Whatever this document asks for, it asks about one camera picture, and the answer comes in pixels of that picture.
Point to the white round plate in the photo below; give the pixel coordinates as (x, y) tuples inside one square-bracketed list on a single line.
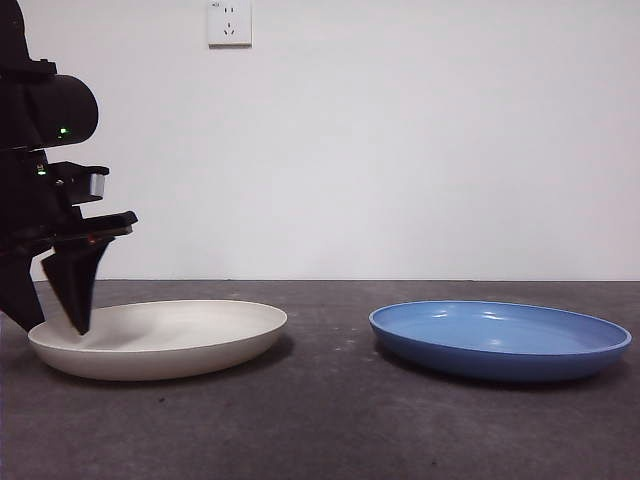
[(175, 350)]

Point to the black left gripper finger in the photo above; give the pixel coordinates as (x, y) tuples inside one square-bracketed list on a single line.
[(77, 280), (20, 290)]

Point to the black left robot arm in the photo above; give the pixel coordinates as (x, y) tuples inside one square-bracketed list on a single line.
[(60, 110)]

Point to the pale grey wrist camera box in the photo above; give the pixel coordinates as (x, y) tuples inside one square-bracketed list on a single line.
[(98, 182)]

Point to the blue round plate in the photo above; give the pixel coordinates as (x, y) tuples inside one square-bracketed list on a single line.
[(500, 365)]

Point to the white wall socket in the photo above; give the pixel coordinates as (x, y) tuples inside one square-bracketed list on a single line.
[(230, 25)]

